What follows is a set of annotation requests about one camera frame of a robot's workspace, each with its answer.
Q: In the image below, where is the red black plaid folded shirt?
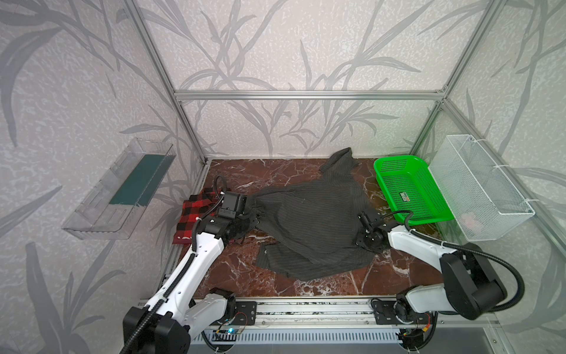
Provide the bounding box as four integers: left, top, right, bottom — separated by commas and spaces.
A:
172, 188, 219, 245

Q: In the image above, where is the aluminium horizontal frame bar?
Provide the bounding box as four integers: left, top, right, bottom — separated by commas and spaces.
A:
174, 90, 444, 102

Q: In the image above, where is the white wire mesh basket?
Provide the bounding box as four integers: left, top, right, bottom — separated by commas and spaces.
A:
429, 134, 535, 242

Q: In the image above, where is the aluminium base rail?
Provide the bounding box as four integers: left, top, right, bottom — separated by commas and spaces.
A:
136, 296, 501, 330

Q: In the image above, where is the clear plastic wall tray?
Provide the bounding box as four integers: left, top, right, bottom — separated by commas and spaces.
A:
62, 138, 176, 240

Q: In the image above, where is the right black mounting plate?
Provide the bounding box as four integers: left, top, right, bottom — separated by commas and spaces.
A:
370, 298, 400, 325

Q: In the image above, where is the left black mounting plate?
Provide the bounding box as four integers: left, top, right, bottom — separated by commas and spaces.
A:
227, 300, 258, 326

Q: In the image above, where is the grey pinstriped long sleeve shirt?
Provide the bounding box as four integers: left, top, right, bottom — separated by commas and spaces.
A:
246, 148, 374, 282

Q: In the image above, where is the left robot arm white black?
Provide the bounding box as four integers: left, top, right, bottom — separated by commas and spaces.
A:
121, 192, 253, 353

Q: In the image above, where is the green plastic basket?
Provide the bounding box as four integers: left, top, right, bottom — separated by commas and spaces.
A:
374, 155, 454, 226

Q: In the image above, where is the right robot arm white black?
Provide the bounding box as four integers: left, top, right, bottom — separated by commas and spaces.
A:
356, 210, 507, 324

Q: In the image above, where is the black mounting plate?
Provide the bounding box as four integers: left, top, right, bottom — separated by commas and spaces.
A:
370, 298, 400, 325
227, 300, 258, 326

